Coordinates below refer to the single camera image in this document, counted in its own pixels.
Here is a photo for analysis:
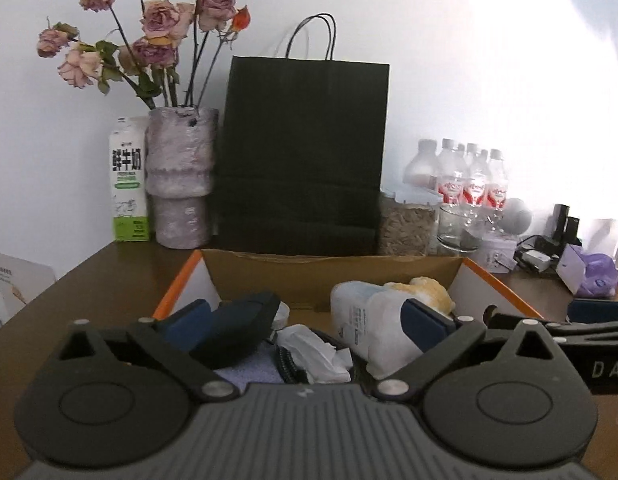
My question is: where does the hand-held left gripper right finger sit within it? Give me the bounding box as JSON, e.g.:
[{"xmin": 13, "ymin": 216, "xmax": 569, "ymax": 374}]
[{"xmin": 372, "ymin": 298, "xmax": 563, "ymax": 404}]

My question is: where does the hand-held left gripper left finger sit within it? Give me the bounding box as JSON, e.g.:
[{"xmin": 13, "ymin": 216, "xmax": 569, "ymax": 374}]
[{"xmin": 58, "ymin": 298, "xmax": 240, "ymax": 404}]

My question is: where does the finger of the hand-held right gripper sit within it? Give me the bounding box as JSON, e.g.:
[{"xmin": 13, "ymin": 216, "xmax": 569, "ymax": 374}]
[
  {"xmin": 568, "ymin": 299, "xmax": 618, "ymax": 322},
  {"xmin": 481, "ymin": 305, "xmax": 618, "ymax": 344}
]

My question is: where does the black zip pouch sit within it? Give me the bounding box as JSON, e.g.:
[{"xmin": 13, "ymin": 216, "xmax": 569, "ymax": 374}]
[{"xmin": 188, "ymin": 291, "xmax": 282, "ymax": 369}]

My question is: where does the translucent cotton swab container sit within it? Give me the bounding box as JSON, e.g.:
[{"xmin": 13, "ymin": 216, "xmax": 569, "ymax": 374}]
[{"xmin": 329, "ymin": 279, "xmax": 440, "ymax": 379}]

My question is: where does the purple cloth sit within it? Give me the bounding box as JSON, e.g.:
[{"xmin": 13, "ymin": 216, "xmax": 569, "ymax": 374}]
[{"xmin": 216, "ymin": 344, "xmax": 290, "ymax": 391}]

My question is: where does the red cardboard box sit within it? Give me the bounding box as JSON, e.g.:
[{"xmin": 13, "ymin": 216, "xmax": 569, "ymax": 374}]
[{"xmin": 151, "ymin": 248, "xmax": 545, "ymax": 391}]

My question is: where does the white tissue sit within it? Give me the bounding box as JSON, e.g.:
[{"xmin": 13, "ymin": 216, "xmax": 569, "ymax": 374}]
[{"xmin": 276, "ymin": 323, "xmax": 354, "ymax": 384}]

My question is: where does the brown wooden desktop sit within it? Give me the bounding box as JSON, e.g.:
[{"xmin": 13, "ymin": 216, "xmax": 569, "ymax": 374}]
[{"xmin": 0, "ymin": 239, "xmax": 618, "ymax": 480}]

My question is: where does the purple tissue pack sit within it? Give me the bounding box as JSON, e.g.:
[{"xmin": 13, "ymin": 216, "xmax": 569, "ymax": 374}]
[{"xmin": 557, "ymin": 243, "xmax": 618, "ymax": 300}]

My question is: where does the white yellow plush toy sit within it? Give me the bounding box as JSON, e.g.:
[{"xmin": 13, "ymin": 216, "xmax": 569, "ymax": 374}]
[{"xmin": 383, "ymin": 277, "xmax": 458, "ymax": 316}]

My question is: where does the small black bottle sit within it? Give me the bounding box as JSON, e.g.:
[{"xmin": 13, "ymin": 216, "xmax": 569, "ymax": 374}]
[
  {"xmin": 553, "ymin": 203, "xmax": 570, "ymax": 251},
  {"xmin": 564, "ymin": 215, "xmax": 582, "ymax": 254}
]

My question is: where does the clear drinking glass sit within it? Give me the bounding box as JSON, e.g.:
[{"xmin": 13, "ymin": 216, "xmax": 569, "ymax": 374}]
[{"xmin": 437, "ymin": 203, "xmax": 482, "ymax": 256}]

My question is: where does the clear container of seeds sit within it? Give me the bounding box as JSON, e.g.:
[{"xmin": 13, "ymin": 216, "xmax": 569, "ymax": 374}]
[{"xmin": 377, "ymin": 189, "xmax": 440, "ymax": 257}]

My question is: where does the white printed tin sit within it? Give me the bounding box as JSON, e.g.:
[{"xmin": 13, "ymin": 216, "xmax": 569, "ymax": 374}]
[{"xmin": 481, "ymin": 237, "xmax": 518, "ymax": 274}]

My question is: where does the group of clear water bottles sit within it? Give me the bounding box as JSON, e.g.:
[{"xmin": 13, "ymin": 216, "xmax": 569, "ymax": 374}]
[{"xmin": 402, "ymin": 138, "xmax": 510, "ymax": 234}]

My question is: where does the white green milk carton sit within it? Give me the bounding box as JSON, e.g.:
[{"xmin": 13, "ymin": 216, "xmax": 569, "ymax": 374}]
[{"xmin": 108, "ymin": 117, "xmax": 152, "ymax": 243}]

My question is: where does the mottled purple vase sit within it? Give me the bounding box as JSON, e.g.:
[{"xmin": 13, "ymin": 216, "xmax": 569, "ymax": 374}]
[{"xmin": 145, "ymin": 106, "xmax": 220, "ymax": 250}]

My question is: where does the white printed leaflet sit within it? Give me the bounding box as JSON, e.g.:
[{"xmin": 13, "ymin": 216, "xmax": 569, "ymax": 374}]
[{"xmin": 0, "ymin": 251, "xmax": 58, "ymax": 339}]

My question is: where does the black paper bag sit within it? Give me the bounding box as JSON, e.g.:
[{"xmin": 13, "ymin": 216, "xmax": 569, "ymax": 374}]
[{"xmin": 212, "ymin": 13, "xmax": 391, "ymax": 257}]

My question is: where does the dried rose bouquet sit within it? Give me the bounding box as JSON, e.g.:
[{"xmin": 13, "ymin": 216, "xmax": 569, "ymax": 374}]
[{"xmin": 36, "ymin": 0, "xmax": 252, "ymax": 111}]

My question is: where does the white round camera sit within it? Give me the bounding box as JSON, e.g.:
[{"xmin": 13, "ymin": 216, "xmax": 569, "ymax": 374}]
[{"xmin": 503, "ymin": 198, "xmax": 534, "ymax": 234}]

